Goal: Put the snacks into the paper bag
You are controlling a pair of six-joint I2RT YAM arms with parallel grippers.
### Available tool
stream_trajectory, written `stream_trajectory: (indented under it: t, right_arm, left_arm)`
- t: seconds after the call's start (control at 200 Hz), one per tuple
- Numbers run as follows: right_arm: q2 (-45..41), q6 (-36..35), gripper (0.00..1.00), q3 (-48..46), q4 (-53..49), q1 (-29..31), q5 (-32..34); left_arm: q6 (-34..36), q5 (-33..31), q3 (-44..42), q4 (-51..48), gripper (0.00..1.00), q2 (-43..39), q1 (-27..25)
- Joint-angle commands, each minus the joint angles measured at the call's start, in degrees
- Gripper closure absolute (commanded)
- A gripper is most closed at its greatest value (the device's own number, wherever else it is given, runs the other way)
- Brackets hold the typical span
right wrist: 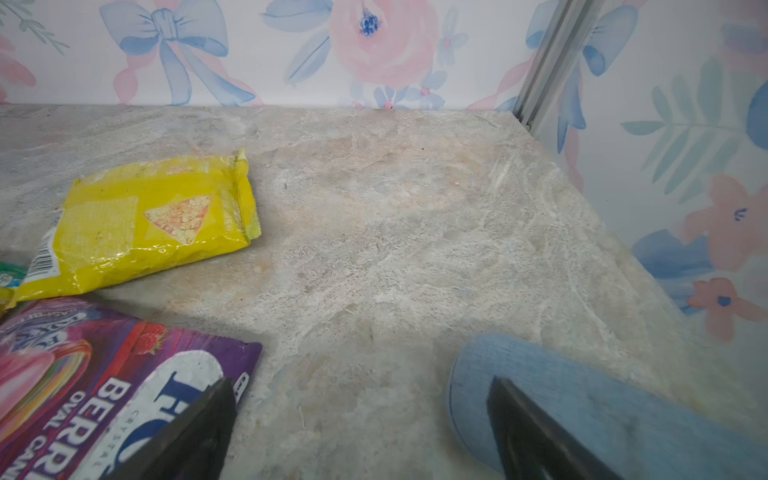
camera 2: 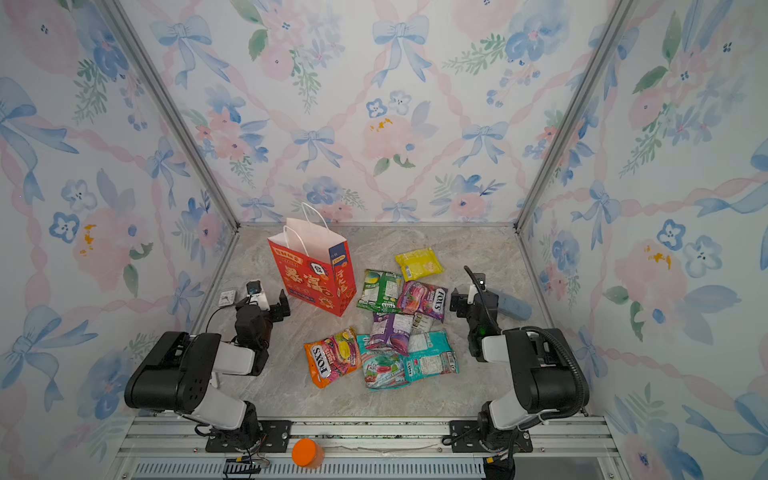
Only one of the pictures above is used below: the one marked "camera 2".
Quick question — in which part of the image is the pink Fox's candy packet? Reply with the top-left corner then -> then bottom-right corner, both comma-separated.
397,281 -> 448,322

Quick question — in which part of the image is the teal candy packet back side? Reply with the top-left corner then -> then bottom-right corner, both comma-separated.
403,330 -> 459,383

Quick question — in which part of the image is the red paper gift bag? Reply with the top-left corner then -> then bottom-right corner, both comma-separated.
268,202 -> 357,317

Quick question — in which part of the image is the purple candy packet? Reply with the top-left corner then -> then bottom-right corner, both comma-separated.
365,313 -> 414,356

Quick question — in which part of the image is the green snack packet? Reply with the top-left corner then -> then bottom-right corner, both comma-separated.
356,269 -> 404,314

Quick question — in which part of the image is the teal Fox's front candy packet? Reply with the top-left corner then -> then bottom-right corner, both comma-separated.
357,335 -> 408,390

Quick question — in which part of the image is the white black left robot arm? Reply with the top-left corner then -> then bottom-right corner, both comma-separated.
124,281 -> 291,453

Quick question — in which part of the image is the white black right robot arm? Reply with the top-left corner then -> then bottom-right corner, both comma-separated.
449,288 -> 590,452

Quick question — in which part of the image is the blue grey oblong case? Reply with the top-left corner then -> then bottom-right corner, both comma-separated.
490,289 -> 533,321

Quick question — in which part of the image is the yellow snack packet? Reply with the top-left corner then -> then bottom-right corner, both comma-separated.
395,247 -> 444,282

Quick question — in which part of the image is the orange Fox's candy packet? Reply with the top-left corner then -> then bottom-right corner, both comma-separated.
304,327 -> 362,389

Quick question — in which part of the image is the orange round cap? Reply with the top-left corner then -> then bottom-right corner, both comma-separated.
291,438 -> 325,469

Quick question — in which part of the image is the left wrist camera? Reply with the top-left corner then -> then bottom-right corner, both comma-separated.
246,280 -> 270,310

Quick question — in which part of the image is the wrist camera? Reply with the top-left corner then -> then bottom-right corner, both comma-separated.
467,273 -> 486,304
246,280 -> 270,310

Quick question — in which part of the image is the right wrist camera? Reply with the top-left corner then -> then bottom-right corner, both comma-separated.
467,273 -> 486,304

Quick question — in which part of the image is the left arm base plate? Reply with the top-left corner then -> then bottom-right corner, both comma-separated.
205,419 -> 293,454

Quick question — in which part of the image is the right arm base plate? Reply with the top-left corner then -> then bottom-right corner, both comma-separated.
441,420 -> 533,454

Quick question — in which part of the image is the black corrugated cable conduit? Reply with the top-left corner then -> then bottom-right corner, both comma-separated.
463,265 -> 591,418

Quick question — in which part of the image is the aluminium front rail frame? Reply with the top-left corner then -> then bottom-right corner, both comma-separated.
106,414 -> 629,479

